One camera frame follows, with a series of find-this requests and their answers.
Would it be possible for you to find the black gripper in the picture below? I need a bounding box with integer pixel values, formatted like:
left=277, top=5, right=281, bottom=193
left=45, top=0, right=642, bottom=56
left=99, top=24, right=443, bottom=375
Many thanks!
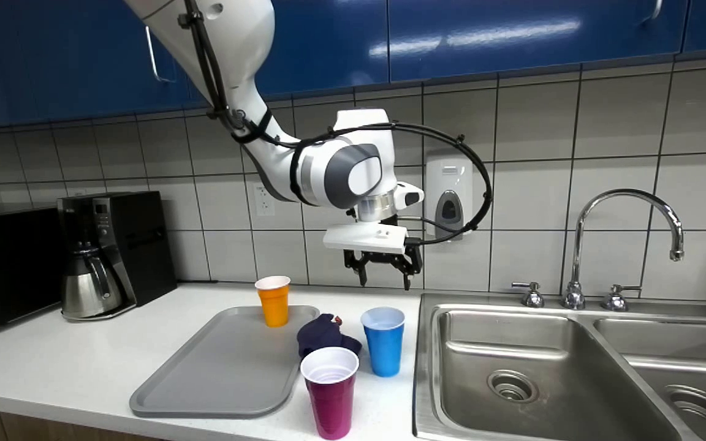
left=343, top=249, right=424, bottom=293

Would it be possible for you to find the blue plastic cup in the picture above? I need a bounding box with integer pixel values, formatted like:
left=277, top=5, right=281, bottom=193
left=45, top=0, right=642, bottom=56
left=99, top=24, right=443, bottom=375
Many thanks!
left=361, top=306, right=408, bottom=381

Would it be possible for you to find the orange plastic cup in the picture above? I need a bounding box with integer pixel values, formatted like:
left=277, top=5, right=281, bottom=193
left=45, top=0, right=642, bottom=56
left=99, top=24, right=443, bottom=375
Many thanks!
left=252, top=274, right=294, bottom=332

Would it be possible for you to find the purple plastic cup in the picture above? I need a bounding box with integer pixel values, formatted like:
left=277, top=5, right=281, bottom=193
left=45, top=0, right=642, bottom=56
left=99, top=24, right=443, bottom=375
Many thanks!
left=300, top=345, right=362, bottom=441

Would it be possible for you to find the grey plastic tray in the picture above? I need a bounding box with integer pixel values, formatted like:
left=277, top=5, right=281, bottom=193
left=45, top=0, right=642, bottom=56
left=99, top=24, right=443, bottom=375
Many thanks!
left=128, top=304, right=323, bottom=421

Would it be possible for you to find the dark blue cloth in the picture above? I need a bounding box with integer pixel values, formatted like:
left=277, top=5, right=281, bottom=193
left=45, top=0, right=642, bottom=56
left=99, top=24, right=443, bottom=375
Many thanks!
left=294, top=312, right=362, bottom=364

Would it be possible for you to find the stainless steel double sink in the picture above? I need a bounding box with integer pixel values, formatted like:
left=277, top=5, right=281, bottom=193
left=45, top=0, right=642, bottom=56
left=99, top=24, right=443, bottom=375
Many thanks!
left=411, top=293, right=706, bottom=441

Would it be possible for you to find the black steel coffee maker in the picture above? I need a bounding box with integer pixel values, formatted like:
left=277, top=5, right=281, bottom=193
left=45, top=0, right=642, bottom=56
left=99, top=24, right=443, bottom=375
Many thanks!
left=57, top=192, right=178, bottom=324

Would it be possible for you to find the chrome gooseneck faucet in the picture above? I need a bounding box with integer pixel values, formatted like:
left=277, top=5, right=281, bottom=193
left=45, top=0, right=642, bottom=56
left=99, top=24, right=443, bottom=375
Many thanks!
left=511, top=189, right=690, bottom=315

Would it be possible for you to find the stainless steel coffee carafe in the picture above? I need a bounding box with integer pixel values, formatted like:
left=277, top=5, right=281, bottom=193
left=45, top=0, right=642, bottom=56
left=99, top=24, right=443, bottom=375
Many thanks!
left=62, top=242, right=128, bottom=321

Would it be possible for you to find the wooden base cabinet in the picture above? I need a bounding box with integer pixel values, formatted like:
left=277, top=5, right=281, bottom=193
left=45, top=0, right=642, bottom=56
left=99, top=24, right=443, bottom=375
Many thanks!
left=0, top=408, right=140, bottom=441

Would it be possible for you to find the black microwave oven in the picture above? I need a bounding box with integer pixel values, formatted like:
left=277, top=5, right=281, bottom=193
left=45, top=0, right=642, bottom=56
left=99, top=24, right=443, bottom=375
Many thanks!
left=0, top=207, right=69, bottom=338

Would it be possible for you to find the white wall soap dispenser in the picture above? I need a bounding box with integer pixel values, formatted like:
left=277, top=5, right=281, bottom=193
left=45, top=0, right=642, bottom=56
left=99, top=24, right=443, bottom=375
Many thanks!
left=424, top=155, right=475, bottom=242

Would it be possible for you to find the blue glossy wall cabinet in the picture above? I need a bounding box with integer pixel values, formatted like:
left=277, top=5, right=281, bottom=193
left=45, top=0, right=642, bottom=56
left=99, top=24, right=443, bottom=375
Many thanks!
left=0, top=0, right=706, bottom=133

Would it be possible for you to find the silver cabinet handle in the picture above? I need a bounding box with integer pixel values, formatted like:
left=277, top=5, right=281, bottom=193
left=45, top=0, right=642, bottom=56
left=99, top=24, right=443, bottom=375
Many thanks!
left=637, top=0, right=666, bottom=32
left=144, top=22, right=177, bottom=84

